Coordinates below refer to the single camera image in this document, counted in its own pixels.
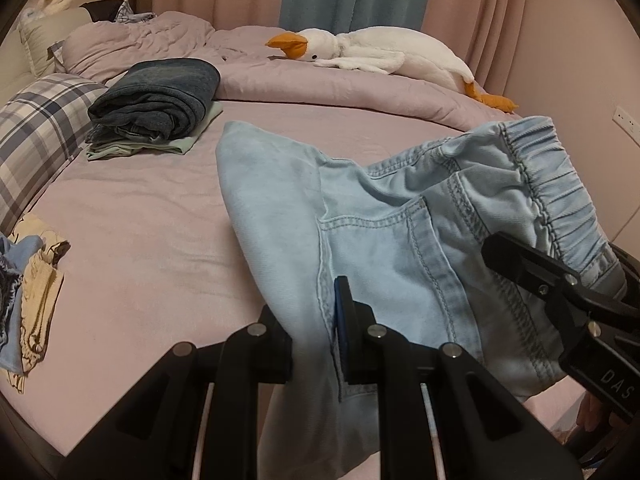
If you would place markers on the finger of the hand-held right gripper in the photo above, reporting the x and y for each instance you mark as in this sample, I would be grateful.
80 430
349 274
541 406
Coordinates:
530 265
625 270

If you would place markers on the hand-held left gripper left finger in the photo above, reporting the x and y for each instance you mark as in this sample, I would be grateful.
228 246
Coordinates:
272 355

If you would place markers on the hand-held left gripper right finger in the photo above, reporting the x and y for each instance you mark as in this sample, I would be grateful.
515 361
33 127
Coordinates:
341 310

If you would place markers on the light blue denim shorts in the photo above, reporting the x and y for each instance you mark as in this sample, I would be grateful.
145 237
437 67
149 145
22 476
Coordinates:
400 240

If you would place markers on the person's right hand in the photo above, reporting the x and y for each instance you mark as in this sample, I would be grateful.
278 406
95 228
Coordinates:
595 412

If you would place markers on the bed with pink sheet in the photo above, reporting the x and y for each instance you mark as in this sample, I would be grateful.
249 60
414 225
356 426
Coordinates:
150 210

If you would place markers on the folded pale green garment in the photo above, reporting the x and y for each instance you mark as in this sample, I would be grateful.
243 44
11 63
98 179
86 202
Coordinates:
185 146

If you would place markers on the beige garment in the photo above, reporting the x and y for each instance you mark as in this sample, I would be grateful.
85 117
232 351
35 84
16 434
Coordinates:
42 290

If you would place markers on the pink quilt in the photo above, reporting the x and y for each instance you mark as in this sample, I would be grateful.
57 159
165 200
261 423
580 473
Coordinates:
250 75

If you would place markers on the white goose plush toy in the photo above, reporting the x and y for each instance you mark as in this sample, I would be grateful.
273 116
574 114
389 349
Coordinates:
390 50

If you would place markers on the light blue garment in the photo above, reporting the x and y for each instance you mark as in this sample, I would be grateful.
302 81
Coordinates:
25 252

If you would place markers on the dark patterned cloth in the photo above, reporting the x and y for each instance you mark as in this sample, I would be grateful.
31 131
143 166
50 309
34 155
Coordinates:
7 300

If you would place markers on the folded dark blue jeans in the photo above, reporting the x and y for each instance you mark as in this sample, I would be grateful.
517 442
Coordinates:
160 90

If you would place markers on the plaid pillow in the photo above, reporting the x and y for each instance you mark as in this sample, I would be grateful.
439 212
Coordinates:
40 130

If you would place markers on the checked cloth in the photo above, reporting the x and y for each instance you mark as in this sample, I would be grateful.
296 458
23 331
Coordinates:
132 15

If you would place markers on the cream pillow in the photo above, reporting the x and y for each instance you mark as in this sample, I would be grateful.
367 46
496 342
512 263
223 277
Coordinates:
40 40

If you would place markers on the white bunny plush toy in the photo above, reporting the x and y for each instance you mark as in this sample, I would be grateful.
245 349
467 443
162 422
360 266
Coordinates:
50 2

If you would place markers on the white wall socket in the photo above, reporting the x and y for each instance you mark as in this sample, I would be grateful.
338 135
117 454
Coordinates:
627 120

